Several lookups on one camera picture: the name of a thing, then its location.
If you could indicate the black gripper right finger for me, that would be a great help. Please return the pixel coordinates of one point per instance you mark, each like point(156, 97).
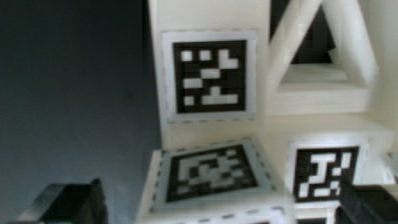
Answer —
point(368, 204)

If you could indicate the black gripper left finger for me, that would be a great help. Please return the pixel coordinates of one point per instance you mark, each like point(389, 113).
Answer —
point(69, 204)

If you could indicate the white tagged cube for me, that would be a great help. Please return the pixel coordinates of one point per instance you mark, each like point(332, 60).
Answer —
point(213, 186)

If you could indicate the white chair back part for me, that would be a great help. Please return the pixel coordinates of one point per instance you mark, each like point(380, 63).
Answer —
point(277, 72)

